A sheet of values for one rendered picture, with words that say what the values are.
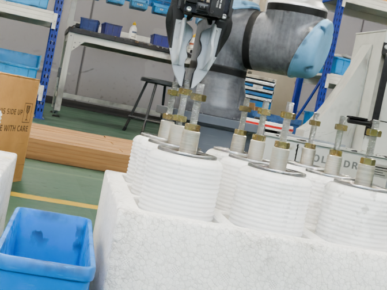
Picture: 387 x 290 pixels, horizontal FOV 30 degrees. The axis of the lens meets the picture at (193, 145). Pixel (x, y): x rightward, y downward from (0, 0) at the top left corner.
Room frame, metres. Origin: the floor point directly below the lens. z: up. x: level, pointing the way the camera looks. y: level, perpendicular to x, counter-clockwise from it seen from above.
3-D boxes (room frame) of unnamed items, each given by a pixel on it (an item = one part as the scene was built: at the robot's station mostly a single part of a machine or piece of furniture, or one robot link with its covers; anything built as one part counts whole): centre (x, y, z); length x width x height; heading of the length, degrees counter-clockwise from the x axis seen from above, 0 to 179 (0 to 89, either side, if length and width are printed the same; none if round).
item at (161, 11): (6.73, 0.54, 1.13); 0.21 x 0.17 x 0.10; 14
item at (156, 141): (1.02, 0.03, 0.25); 0.08 x 0.08 x 0.01
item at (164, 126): (1.13, 0.05, 0.26); 0.02 x 0.02 x 0.03
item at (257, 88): (6.69, -0.33, 0.34); 0.59 x 0.47 x 0.69; 14
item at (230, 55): (1.45, -0.03, 0.47); 0.13 x 0.12 x 0.14; 68
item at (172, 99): (1.13, 0.05, 0.31); 0.01 x 0.01 x 0.08
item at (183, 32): (1.00, 0.04, 0.38); 0.06 x 0.03 x 0.09; 5
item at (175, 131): (1.02, 0.03, 0.26); 0.02 x 0.02 x 0.03
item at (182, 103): (1.02, 0.03, 0.31); 0.01 x 0.01 x 0.08
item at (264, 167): (0.92, -0.11, 0.25); 0.08 x 0.08 x 0.01
